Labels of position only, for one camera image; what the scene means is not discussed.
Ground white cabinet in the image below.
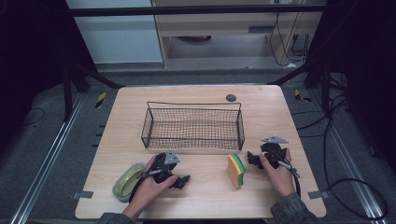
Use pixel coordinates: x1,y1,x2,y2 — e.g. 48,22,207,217
64,0,164,65

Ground hand-held gripper cable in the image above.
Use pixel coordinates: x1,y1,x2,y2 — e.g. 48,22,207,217
269,148,303,199
128,168,163,203

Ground black wire mesh basket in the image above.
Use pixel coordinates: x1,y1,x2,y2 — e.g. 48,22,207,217
140,101,247,152

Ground grey tape strip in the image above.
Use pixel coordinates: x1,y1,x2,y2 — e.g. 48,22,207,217
306,189,331,201
71,189,94,201

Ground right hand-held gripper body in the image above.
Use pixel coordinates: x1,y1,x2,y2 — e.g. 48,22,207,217
260,135,293,171

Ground black curtain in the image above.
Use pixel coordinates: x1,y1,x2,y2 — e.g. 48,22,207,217
0,0,97,157
306,0,396,175

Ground aluminium floor rail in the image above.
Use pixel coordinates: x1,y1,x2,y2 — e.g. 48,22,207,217
8,92,86,224
306,90,391,224

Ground right hand-held gripper cable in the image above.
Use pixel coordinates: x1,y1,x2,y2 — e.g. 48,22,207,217
269,148,303,199

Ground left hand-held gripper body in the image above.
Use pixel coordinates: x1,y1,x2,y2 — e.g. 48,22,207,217
150,149,181,185

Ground black floor cable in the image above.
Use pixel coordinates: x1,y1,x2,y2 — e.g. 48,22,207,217
290,73,389,221

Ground black desk cables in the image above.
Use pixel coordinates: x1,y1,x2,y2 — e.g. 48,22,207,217
268,10,312,68

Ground person's right hand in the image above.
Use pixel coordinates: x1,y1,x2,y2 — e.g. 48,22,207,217
259,147,297,199

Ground green soap dish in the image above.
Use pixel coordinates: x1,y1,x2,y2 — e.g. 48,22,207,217
111,161,148,203

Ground yellow and black floor tape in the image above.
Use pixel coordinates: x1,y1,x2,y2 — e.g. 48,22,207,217
94,91,107,109
293,89,313,104

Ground left hand-held gripper cable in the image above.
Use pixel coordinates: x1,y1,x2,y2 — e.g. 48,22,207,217
128,168,163,203

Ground black metal stand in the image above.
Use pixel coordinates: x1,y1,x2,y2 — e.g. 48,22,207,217
266,55,332,111
61,60,126,123

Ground yellow and green sponge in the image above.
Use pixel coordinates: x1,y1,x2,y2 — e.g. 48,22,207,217
225,152,247,190

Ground black horizontal frame bar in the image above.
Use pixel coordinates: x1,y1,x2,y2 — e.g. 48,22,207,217
68,4,329,18

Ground person's left hand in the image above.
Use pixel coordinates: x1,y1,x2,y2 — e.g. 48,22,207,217
121,154,179,222

